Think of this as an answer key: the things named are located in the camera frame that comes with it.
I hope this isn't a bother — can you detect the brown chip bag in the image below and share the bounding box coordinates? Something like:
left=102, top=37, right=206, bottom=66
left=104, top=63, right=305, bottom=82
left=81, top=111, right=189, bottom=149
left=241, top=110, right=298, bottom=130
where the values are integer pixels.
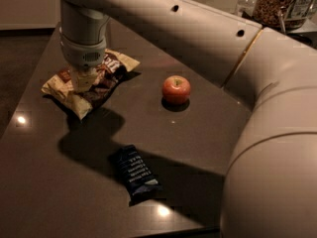
left=42, top=49, right=140, bottom=120

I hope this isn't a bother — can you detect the red apple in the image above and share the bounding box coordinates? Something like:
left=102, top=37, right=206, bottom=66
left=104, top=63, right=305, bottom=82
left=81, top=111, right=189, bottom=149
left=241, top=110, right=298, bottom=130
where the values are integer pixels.
left=161, top=75, right=191, bottom=105

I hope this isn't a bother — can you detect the clear plastic water bottle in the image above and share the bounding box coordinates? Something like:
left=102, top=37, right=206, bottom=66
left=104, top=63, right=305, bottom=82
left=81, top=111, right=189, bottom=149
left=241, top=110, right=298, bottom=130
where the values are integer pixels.
left=235, top=0, right=257, bottom=17

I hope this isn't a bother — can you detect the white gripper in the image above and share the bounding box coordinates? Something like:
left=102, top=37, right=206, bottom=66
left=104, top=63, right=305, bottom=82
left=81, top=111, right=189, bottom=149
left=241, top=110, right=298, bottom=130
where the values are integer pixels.
left=59, top=28, right=106, bottom=92

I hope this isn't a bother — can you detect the blue rxbar blueberry bar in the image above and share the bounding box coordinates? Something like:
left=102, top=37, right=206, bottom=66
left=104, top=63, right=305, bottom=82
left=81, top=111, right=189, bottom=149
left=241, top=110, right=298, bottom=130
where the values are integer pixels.
left=109, top=145, right=162, bottom=200

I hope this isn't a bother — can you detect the clear nut jar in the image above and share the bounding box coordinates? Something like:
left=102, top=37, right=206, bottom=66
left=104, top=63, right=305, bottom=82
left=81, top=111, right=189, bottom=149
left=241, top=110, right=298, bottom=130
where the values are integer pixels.
left=253, top=0, right=316, bottom=30

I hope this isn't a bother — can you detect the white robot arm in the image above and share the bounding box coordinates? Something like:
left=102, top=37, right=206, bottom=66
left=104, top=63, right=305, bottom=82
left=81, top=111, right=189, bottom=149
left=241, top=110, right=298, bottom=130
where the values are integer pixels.
left=60, top=0, right=317, bottom=238

